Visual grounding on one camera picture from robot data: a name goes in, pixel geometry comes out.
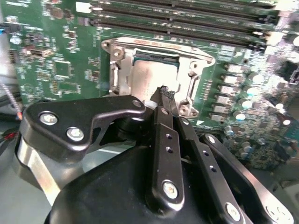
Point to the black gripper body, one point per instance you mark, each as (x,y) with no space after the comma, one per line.
(105,198)

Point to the metal socket cover frame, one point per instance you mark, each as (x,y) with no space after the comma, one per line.
(127,77)

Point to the silver CPU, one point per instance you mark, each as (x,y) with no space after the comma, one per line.
(144,77)

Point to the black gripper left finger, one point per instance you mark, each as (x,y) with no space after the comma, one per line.
(58,129)

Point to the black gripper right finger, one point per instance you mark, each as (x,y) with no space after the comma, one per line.
(233,177)

